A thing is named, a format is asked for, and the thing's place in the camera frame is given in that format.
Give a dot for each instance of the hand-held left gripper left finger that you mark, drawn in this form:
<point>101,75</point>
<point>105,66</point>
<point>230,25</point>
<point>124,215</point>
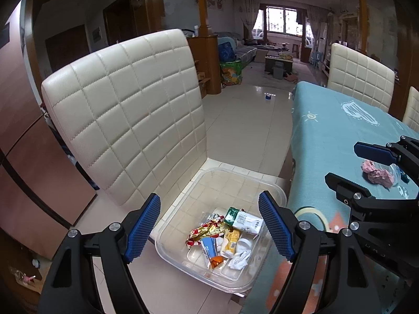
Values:
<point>144,229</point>

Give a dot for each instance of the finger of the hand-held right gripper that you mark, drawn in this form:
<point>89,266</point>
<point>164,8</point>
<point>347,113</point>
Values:
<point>347,188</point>
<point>373,153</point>

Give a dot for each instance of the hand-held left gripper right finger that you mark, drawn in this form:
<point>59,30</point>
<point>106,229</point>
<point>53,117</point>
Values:
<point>275,227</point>

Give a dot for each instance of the white and green packet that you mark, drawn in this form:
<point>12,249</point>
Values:
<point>245,220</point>

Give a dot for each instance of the clear plastic container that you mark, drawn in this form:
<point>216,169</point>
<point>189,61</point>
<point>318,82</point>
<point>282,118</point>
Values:
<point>235,186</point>

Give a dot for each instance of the red and yellow wrapper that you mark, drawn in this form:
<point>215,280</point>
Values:
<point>206,232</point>

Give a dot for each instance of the pink crumpled paper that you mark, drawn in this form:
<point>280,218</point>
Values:
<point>378,175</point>

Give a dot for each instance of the round glass plate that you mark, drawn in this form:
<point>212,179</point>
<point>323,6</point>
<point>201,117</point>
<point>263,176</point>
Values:
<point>394,170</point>

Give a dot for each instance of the blue printed tablecloth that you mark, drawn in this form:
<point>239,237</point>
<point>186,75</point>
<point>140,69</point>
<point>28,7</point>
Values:
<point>330,130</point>

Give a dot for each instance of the narrow white quilted chair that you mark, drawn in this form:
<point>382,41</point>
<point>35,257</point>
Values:
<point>412,108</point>

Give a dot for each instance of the clear crumpled wrapper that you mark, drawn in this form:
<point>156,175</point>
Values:
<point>212,217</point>

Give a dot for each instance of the wide white quilted chair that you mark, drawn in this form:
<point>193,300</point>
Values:
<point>360,75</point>

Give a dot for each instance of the large white quilted leather chair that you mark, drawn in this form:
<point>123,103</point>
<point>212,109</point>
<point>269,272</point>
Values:
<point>131,111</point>

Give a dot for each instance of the white standing air conditioner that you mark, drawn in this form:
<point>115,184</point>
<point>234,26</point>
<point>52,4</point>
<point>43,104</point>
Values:
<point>323,44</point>

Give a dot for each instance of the grey box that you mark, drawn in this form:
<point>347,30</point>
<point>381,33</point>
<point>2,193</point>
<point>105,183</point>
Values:
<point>279,71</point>

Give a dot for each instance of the dark coffee table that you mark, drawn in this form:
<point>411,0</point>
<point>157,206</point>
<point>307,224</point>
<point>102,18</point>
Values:
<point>278,59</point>

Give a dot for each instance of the brown refrigerator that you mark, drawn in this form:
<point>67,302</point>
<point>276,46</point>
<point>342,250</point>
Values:
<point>29,157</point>

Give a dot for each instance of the colourful printed bag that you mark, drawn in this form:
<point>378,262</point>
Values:
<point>231,73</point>

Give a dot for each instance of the barred window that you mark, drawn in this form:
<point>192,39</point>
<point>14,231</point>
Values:
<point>281,19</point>

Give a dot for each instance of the grey sofa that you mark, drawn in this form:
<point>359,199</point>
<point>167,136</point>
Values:
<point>242,50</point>

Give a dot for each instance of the blue bag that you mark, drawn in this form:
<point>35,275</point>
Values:
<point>226,51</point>

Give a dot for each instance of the wooden counter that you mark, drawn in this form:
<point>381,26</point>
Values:
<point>204,49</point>

